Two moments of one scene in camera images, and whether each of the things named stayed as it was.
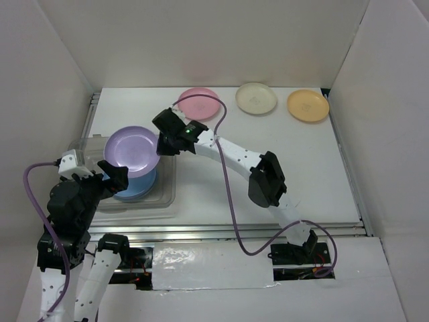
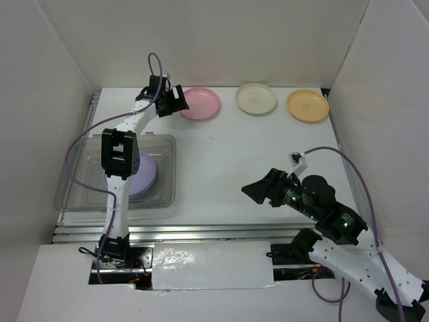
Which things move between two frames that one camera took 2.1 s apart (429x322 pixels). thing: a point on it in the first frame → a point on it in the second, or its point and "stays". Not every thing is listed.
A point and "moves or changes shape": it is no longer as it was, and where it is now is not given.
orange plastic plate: [308, 105] stays
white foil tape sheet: [210, 265] stays
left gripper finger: [118, 176] → [179, 98]
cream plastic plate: [256, 98] stays
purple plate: [133, 147] moves or changes shape
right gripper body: [165, 145] → [288, 192]
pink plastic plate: [198, 107] stays
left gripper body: [95, 189] → [167, 97]
